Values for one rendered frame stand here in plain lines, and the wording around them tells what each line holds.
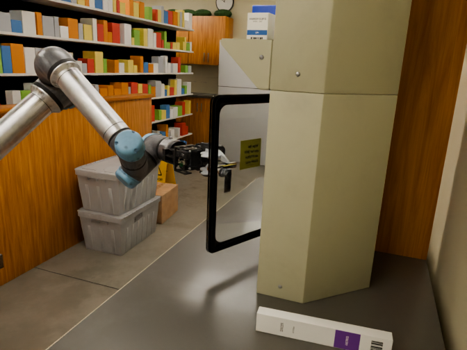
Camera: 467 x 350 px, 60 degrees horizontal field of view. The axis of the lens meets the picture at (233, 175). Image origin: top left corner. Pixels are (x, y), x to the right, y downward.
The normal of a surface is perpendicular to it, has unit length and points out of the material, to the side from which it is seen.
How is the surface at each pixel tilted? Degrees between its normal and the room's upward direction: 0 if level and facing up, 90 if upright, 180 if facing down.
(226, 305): 0
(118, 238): 96
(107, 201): 96
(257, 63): 90
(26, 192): 90
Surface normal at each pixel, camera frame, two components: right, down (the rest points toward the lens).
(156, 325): 0.04, -0.96
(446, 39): -0.34, 0.23
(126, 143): 0.11, -0.38
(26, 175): 0.94, 0.13
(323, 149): 0.42, 0.26
